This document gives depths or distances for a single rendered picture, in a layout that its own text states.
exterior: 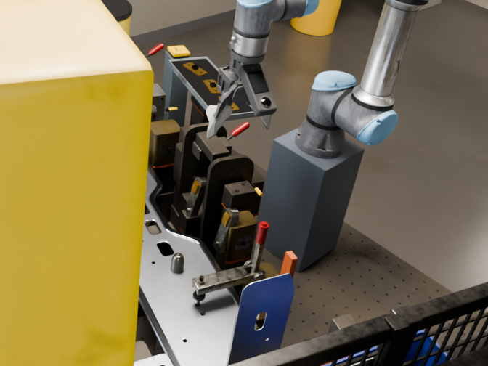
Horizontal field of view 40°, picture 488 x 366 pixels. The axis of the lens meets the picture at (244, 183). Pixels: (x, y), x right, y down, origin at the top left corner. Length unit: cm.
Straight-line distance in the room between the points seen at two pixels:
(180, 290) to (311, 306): 58
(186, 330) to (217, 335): 7
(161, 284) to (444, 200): 261
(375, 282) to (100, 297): 184
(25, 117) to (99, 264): 11
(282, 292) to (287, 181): 84
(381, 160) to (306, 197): 219
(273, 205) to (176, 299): 63
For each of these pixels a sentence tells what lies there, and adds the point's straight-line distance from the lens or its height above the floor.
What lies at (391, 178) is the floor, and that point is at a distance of 403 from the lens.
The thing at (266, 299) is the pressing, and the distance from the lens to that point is 122.
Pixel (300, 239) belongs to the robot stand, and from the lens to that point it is 209.
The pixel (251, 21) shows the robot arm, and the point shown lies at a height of 163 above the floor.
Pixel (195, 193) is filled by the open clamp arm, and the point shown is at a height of 107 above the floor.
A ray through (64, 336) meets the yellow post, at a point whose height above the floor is 182.
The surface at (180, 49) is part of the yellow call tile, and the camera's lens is 233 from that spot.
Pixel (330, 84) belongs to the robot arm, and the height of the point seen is 133.
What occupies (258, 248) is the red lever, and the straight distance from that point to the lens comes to 154.
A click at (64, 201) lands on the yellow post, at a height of 193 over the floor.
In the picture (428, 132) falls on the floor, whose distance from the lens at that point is 463.
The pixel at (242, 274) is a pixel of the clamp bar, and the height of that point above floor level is 107.
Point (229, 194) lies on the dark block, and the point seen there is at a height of 111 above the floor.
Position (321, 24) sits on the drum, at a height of 11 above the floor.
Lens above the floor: 215
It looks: 36 degrees down
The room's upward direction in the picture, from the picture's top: 10 degrees clockwise
